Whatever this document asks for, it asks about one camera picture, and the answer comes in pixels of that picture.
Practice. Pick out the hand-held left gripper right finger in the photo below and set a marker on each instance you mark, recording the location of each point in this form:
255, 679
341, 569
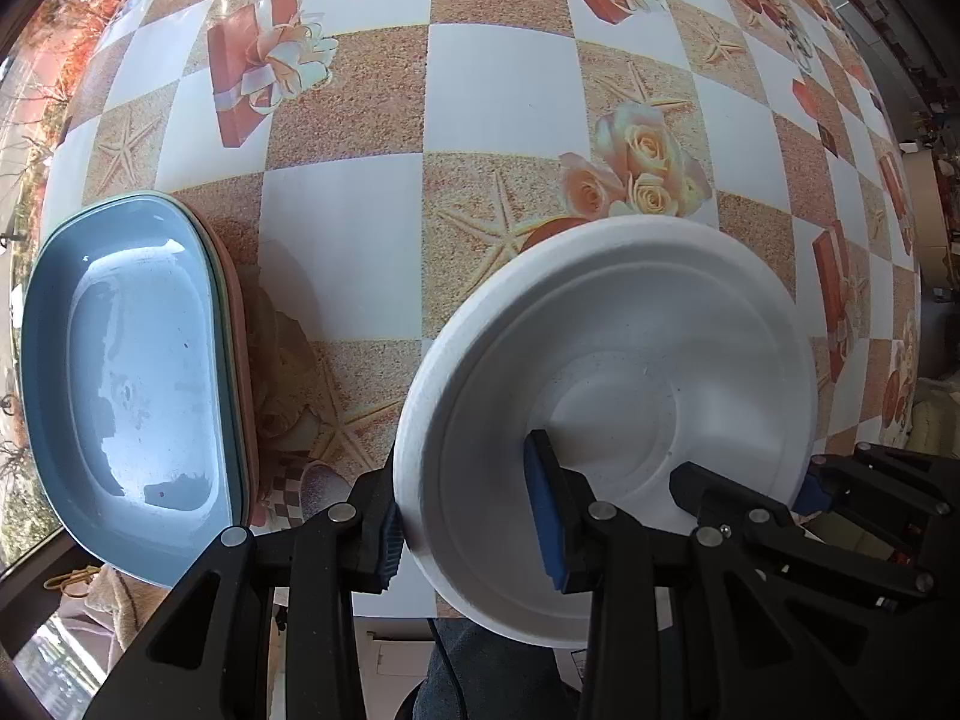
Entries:
541, 510

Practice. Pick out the patterned checkered tablecloth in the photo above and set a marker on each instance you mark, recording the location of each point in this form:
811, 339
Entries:
465, 127

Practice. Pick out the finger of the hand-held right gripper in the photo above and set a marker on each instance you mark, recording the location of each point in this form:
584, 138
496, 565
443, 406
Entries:
705, 495
810, 501

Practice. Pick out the blue square plate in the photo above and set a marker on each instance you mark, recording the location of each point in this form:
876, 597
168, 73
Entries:
135, 390

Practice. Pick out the beige fuzzy cloth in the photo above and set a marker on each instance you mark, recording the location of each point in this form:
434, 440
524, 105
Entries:
127, 607

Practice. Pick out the green square plate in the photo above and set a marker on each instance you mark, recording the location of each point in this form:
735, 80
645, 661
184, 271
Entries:
243, 450

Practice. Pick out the person's jeans leg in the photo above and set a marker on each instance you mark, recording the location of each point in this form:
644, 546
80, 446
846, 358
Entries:
510, 675

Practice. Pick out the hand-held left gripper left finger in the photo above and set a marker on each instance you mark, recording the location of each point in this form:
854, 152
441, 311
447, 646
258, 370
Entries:
390, 540

